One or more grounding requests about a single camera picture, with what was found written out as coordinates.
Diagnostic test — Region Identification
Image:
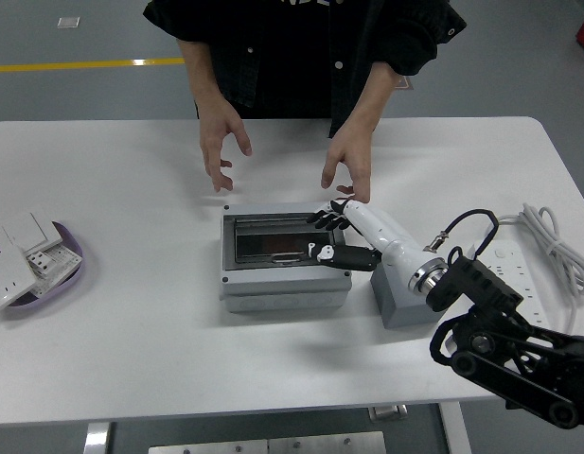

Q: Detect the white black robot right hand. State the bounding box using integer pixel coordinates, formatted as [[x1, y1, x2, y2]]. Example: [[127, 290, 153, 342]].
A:
[[306, 198, 428, 289]]

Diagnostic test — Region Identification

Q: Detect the person's right hand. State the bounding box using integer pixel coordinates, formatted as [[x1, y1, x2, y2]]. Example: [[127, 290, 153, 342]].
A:
[[198, 98, 253, 193]]

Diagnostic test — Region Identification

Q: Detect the person's left hand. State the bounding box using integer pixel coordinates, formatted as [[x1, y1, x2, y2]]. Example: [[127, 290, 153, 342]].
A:
[[321, 125, 374, 203]]

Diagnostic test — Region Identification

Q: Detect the transparent hinged box lid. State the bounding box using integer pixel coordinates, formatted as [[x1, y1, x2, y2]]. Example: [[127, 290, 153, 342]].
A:
[[233, 213, 345, 271]]

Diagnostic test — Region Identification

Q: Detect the grey electrical enclosure box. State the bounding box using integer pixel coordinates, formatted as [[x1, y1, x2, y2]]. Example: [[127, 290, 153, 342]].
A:
[[219, 201, 353, 313]]

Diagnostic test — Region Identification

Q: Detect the grey cube block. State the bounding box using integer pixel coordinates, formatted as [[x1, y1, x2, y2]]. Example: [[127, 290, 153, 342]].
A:
[[369, 259, 447, 330]]

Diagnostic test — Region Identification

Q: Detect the person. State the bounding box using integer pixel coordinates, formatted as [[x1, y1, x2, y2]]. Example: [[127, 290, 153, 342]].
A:
[[142, 0, 468, 139]]

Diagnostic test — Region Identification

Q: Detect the white power strip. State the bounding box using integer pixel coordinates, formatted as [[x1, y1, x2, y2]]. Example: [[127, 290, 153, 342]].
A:
[[467, 238, 560, 328]]

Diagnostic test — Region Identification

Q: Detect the white socket module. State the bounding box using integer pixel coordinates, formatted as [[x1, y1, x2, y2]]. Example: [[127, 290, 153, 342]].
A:
[[49, 245, 82, 275]]

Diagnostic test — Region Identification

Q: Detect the purple plastic tray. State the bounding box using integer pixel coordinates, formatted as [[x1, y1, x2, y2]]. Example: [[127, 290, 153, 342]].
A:
[[6, 220, 85, 308]]

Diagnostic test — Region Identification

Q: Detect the white socket plate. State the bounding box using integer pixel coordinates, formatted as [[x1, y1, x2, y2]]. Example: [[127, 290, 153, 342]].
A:
[[0, 225, 37, 316]]

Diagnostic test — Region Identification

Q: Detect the white power cord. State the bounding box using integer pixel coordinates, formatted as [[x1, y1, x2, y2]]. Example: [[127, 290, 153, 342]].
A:
[[484, 202, 584, 332]]

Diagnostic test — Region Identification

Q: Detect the white rocker switch plate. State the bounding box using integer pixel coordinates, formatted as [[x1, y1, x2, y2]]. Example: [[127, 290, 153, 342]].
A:
[[1, 211, 65, 256]]

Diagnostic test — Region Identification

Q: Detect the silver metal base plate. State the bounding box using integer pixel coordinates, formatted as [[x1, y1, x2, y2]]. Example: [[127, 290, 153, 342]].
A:
[[148, 430, 387, 454]]

